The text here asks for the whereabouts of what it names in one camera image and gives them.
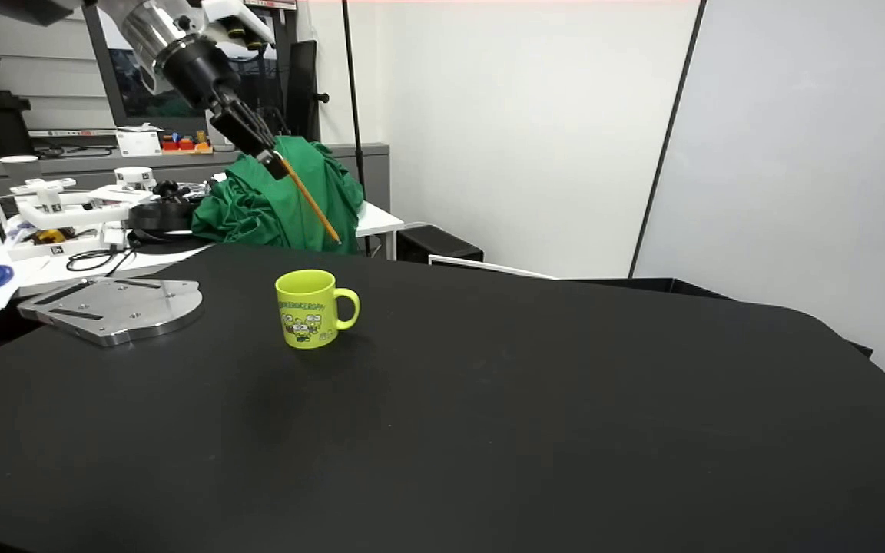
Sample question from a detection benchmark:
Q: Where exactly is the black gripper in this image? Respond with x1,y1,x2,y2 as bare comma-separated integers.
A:
161,38,288,180

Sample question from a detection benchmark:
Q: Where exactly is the orange pencil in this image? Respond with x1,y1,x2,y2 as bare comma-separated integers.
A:
275,152,340,243

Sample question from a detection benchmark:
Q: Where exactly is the yellow-green cartoon mug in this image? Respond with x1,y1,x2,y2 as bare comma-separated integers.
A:
275,268,362,351

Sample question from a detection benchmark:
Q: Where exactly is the black computer monitor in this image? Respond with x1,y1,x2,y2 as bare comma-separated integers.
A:
84,0,301,135

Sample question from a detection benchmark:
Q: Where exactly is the green cloth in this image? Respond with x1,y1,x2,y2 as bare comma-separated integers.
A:
190,135,365,255

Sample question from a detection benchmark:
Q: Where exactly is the black tripod pole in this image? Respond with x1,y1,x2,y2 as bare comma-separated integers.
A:
338,0,365,184

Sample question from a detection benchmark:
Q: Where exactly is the silver metal mounting plate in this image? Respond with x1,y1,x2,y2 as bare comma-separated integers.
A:
19,278,202,347

